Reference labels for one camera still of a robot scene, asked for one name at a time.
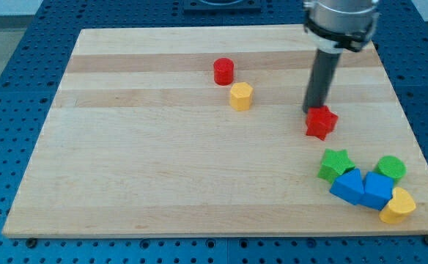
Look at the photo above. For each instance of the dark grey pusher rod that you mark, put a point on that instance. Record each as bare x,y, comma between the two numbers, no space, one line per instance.
320,79

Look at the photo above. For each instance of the red star block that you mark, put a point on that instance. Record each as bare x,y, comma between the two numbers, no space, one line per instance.
320,122

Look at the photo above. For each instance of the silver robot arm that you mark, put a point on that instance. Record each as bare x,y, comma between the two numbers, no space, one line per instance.
335,26

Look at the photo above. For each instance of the green star block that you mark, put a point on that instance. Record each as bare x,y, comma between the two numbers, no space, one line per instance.
333,164

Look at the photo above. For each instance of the yellow hexagon block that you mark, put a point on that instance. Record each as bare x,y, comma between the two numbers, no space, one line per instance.
241,96

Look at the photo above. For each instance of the red cylinder block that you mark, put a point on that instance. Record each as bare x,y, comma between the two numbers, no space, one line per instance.
223,71

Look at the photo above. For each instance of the green cylinder block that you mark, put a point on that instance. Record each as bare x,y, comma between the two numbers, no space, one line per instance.
392,167

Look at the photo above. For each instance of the blue triangle block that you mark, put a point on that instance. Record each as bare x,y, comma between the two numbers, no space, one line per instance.
349,187

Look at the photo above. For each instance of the blue cube block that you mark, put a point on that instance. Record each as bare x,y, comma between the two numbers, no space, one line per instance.
377,191

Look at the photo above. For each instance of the wooden board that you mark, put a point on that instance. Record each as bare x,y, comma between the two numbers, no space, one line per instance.
140,141

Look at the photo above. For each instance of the yellow heart block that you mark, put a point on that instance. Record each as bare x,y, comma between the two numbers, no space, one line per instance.
398,208

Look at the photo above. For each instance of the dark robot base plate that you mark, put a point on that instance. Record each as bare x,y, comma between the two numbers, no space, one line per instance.
190,6

